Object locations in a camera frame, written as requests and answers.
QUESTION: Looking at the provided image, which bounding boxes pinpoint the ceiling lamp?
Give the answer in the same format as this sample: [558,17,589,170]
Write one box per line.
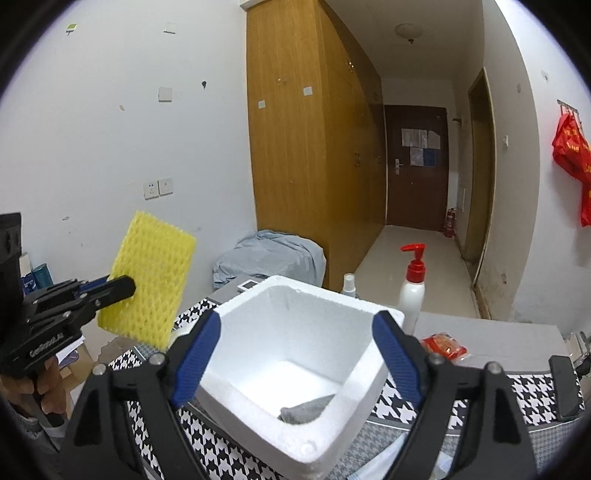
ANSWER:
[394,23,424,44]

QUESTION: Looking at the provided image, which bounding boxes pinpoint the papers on door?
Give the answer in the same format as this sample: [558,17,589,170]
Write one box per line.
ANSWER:
[401,128,441,167]

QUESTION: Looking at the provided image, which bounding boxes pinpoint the black smartphone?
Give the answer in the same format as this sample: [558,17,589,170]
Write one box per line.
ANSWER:
[549,354,583,422]

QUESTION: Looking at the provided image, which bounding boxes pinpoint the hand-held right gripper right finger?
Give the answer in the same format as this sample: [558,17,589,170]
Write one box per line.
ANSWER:
[372,310,541,480]

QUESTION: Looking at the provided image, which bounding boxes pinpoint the wooden side door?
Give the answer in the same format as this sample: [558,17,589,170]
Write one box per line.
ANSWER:
[464,67,497,278]

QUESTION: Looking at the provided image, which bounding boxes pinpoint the grey cloth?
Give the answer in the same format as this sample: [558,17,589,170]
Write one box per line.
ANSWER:
[277,393,337,424]

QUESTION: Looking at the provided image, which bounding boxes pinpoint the yellow foam net sleeve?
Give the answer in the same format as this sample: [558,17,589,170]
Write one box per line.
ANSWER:
[97,211,197,352]

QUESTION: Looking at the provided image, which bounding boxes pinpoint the white foam box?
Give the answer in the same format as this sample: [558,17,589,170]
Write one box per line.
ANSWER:
[194,275,406,480]

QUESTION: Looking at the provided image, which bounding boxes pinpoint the red plastic bag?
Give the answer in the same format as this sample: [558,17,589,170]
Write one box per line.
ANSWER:
[551,111,591,227]

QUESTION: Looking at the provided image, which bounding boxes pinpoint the blue can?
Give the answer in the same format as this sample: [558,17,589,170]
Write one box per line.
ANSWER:
[31,263,51,292]

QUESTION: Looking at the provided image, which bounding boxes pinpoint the white pump bottle red cap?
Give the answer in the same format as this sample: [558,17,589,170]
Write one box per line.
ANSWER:
[398,243,428,337]

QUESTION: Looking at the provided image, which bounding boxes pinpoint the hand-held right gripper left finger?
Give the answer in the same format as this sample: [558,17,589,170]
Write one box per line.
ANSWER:
[60,308,222,480]

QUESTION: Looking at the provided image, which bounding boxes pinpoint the wooden wardrobe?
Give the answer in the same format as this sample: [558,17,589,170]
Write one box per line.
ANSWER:
[246,0,386,289]

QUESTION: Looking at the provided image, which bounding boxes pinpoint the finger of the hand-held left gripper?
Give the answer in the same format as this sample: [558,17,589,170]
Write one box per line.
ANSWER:
[28,278,110,303]
[69,275,137,319]

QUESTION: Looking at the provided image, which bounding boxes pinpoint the blue-grey cloth cover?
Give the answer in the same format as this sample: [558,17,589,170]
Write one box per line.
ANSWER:
[212,229,326,289]

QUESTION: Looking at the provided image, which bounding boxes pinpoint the person's left forearm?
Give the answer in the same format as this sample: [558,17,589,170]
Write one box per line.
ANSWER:
[7,404,63,455]

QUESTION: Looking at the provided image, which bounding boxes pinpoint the person's left hand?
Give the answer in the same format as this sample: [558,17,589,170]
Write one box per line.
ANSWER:
[21,357,71,428]

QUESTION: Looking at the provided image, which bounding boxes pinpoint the red snack packet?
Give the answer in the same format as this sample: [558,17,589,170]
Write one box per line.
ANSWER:
[420,332,469,363]

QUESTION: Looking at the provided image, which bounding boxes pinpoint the houndstooth tablecloth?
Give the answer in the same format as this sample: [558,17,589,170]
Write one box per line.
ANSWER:
[108,295,583,480]

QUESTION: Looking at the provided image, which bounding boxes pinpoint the dark brown door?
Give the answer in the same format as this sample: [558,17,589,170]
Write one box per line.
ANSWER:
[384,104,448,232]

